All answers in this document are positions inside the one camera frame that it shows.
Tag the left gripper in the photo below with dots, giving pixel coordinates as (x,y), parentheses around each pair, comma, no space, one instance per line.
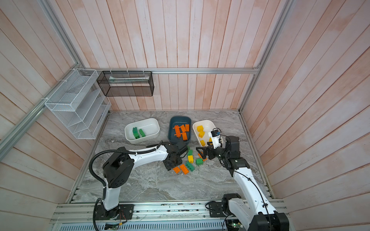
(169,167)

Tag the dark teal bin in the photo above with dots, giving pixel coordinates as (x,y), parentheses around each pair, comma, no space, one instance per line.
(178,120)

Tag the aluminium front rail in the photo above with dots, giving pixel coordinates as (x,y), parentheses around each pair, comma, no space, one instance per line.
(143,211)

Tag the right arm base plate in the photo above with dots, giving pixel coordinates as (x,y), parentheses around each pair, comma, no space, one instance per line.
(218,209)

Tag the green long lego brick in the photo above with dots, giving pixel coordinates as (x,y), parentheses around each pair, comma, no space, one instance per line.
(189,166)

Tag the yellow lego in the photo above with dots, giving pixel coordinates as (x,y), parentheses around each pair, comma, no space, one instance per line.
(201,134)

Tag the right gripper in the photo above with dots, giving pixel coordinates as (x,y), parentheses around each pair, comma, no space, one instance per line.
(211,149)

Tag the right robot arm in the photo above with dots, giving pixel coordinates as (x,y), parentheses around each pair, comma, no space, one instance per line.
(257,214)

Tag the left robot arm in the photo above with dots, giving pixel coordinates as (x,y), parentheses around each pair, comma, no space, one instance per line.
(118,167)

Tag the white wire shelf rack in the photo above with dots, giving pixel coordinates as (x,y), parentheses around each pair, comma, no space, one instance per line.
(80,107)

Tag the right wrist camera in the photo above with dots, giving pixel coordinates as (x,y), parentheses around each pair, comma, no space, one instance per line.
(215,136)

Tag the white bin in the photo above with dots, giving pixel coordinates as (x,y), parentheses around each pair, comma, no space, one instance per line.
(207,127)
(143,130)

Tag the black mesh basket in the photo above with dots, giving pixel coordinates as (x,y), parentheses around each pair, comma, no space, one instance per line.
(126,83)

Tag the right white bin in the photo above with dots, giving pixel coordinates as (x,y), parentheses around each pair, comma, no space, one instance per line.
(207,127)

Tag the long orange lego plate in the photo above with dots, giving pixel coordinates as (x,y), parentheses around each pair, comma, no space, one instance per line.
(177,131)

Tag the left white bin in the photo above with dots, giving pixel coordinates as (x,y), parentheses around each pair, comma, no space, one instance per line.
(143,130)

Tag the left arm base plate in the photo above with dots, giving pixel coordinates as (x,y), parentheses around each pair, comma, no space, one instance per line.
(121,212)

